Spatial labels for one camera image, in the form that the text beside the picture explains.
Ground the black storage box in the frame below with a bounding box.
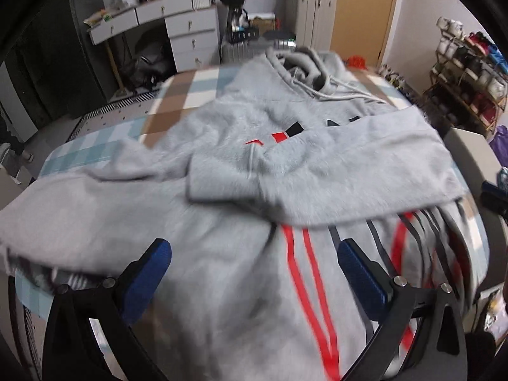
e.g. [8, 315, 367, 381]
[226, 8, 258, 44]

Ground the wooden door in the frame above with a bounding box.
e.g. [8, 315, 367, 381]
[329, 0, 401, 66]

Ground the cream suitcase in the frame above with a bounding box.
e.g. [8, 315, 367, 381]
[286, 0, 338, 52]

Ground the pile of shoes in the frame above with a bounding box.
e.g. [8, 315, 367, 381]
[377, 63, 409, 92]

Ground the grey hoodie with red stripes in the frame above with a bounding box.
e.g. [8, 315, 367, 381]
[0, 45, 483, 381]

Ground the black duffel bag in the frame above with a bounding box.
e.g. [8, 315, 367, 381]
[119, 28, 175, 88]

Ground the silver suitcase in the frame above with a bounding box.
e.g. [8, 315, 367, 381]
[220, 36, 298, 64]

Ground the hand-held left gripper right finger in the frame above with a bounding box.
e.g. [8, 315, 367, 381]
[337, 238, 469, 381]

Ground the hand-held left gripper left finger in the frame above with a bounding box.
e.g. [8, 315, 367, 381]
[42, 238, 173, 381]

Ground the purple plastic bag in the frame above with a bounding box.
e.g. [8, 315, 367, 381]
[490, 125, 508, 167]

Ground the white desk with drawers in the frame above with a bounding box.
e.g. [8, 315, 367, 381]
[83, 0, 221, 74]

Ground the dark glass cabinet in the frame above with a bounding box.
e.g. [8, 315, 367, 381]
[0, 8, 80, 136]

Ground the shoe rack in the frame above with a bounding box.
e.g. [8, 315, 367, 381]
[423, 16, 508, 136]

